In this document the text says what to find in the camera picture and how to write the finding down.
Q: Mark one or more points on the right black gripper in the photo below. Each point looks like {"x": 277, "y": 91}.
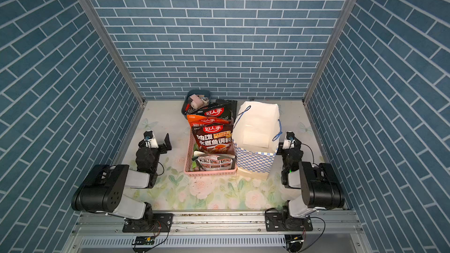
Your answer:
{"x": 292, "y": 151}

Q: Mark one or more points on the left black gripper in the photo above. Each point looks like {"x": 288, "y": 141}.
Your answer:
{"x": 160, "y": 146}

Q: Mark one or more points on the pink plastic basket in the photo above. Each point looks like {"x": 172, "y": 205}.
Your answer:
{"x": 193, "y": 147}

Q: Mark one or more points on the orange seasoning packet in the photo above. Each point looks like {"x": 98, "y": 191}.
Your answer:
{"x": 199, "y": 120}

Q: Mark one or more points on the small red white packet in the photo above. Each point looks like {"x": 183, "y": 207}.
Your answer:
{"x": 216, "y": 162}

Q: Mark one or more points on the blue checkered paper bag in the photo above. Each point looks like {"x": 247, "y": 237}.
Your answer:
{"x": 256, "y": 136}

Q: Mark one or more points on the dark red fish seasoning packet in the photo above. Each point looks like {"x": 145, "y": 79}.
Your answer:
{"x": 213, "y": 138}

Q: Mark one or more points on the black green seasoning packet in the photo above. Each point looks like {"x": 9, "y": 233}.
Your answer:
{"x": 210, "y": 110}

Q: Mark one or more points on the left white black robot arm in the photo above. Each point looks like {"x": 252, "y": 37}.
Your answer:
{"x": 102, "y": 191}

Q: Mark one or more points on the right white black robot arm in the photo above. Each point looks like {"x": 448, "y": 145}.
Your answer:
{"x": 319, "y": 185}

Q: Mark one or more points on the green small sachet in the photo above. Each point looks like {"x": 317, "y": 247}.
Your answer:
{"x": 196, "y": 166}

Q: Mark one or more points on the pink tape dispenser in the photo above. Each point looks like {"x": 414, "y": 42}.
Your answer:
{"x": 197, "y": 101}

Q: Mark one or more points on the teal storage bin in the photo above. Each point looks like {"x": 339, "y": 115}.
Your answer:
{"x": 185, "y": 110}

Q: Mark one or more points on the right circuit board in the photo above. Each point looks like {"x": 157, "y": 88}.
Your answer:
{"x": 294, "y": 243}

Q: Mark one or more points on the green circuit board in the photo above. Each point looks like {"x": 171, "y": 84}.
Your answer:
{"x": 144, "y": 241}

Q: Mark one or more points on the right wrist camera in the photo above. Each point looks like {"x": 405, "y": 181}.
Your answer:
{"x": 289, "y": 141}

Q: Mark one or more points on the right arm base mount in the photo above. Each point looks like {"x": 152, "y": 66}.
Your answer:
{"x": 288, "y": 222}

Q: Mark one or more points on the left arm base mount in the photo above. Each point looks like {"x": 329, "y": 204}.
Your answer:
{"x": 147, "y": 222}

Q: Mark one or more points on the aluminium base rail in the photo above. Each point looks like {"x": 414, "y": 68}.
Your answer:
{"x": 222, "y": 222}

